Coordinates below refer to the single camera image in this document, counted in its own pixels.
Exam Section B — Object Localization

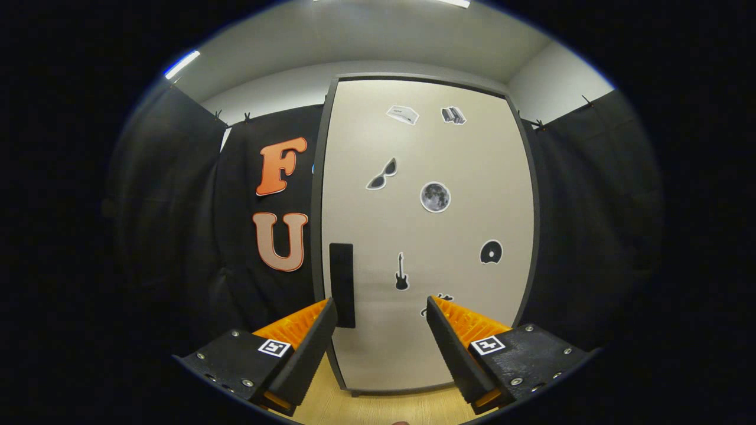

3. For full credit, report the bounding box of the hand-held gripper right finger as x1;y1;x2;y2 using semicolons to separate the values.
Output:
426;295;591;414

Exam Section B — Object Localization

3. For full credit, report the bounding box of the black door handle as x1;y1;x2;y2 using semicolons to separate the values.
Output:
329;243;356;329

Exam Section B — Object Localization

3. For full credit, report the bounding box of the grey shoe cabinet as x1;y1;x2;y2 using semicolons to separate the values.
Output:
311;73;541;397

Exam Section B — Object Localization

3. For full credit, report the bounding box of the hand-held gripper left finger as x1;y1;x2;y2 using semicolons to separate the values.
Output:
172;297;338;414

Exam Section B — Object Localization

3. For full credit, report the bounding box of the black backdrop cloth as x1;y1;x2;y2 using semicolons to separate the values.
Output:
106;83;665;355

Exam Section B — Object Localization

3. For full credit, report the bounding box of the narrow ceiling light strip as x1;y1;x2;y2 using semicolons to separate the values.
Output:
165;50;201;80

